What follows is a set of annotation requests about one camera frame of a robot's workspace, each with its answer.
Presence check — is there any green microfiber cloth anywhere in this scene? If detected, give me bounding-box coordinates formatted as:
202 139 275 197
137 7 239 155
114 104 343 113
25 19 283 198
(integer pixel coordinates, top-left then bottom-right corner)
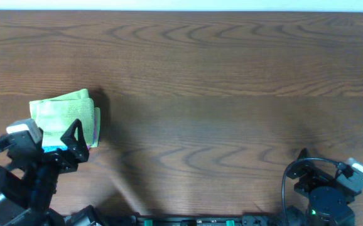
30 89 100 148

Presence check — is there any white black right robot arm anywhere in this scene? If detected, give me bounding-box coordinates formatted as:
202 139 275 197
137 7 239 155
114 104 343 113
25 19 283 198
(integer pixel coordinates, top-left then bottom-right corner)
281 148 355 226

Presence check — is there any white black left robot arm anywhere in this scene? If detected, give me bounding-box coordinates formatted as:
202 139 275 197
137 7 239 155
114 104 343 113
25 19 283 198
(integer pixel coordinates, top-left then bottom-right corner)
0 118 89 225

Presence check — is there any blue folded microfiber cloth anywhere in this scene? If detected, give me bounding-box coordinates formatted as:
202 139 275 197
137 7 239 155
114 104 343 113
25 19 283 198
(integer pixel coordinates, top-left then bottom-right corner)
42 146 68 153

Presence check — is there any green folded cloth in stack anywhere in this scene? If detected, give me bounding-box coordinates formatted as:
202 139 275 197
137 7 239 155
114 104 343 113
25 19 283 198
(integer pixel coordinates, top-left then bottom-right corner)
90 107 102 148

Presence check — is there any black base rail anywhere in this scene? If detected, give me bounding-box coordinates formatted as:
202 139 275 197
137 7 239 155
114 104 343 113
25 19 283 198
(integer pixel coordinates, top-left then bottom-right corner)
64 205 286 226

